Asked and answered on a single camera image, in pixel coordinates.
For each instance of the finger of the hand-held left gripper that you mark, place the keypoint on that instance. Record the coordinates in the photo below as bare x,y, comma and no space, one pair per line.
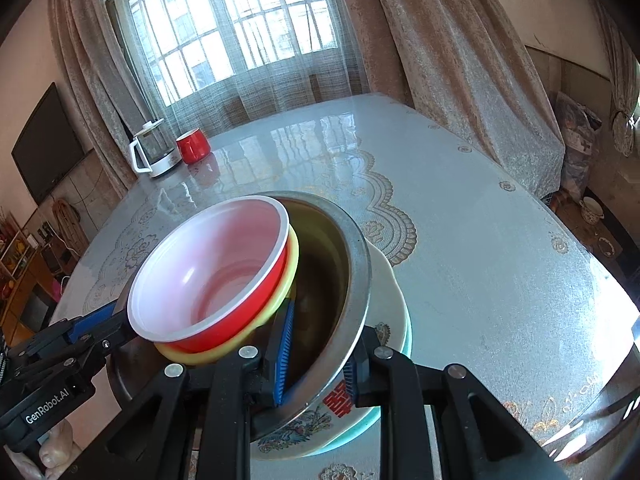
92,321
112,346

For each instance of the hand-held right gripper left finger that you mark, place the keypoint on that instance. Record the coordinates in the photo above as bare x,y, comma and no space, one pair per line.
282,355

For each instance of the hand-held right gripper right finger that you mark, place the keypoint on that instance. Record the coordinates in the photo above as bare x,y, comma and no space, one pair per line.
348,385

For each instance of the large white dragon-print plate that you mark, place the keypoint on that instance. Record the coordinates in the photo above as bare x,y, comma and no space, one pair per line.
320,425

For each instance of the yellow plastic bowl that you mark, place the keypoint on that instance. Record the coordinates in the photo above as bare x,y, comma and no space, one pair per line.
200,356

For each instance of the stainless steel bowl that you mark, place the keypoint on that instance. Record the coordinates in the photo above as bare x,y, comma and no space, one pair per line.
330,260

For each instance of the red plastic bowl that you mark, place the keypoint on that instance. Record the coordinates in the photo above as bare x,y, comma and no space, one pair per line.
210,270

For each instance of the person's left hand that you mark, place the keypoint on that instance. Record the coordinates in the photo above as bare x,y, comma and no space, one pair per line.
56,447

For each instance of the wooden cabinet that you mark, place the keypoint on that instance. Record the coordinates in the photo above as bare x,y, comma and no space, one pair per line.
25,295

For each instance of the rattan chair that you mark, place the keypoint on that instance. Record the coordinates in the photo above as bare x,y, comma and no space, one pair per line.
70,230

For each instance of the wooden shelf with ornaments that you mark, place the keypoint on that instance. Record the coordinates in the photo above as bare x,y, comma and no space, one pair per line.
17,245

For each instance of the lace table doily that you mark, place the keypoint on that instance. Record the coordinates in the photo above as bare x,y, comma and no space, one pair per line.
390,230

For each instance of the black flat television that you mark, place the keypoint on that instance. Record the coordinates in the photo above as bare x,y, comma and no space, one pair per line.
47,145

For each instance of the red mug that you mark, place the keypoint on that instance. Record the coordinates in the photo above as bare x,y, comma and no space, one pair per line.
192,147

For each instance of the beige velvet curtain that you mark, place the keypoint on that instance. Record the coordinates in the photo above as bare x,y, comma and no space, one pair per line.
450,70
95,85

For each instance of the dark wooden chair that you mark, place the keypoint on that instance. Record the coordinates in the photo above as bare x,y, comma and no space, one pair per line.
314,87
600,410

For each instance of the white sheer curtain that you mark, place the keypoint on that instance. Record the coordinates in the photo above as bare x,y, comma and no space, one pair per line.
280,80

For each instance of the white enamel pot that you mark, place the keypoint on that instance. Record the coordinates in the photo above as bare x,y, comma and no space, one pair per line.
592,210

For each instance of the barred window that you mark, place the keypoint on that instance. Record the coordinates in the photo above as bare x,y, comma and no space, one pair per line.
220,25

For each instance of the printed bag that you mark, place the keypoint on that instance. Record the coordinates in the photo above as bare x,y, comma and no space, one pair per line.
577,140

